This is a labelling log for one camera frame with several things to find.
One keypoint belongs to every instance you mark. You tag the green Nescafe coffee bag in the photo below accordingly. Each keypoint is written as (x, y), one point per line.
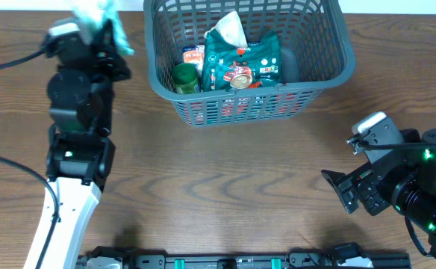
(227, 67)

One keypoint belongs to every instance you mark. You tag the beige brown snack bag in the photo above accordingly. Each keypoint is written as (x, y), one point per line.
(231, 30)

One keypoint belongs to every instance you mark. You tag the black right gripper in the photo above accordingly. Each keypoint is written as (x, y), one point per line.
(351, 190)

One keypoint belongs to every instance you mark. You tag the orange tissue multipack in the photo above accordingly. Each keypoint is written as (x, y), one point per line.
(194, 55)

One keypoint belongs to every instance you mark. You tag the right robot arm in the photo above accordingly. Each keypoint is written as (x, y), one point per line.
(416, 200)

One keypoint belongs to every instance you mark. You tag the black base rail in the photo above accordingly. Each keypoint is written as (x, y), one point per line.
(348, 255)

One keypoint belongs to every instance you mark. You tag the green lid jar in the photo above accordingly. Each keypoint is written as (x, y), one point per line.
(185, 79)

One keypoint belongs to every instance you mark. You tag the grey plastic basket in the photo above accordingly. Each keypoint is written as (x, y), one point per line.
(316, 54)

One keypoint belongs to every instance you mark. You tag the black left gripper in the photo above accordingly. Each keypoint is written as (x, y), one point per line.
(103, 60)

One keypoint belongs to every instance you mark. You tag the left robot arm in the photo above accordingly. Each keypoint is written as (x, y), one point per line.
(80, 154)

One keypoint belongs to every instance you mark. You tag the light green snack packet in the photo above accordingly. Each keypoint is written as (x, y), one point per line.
(96, 13)

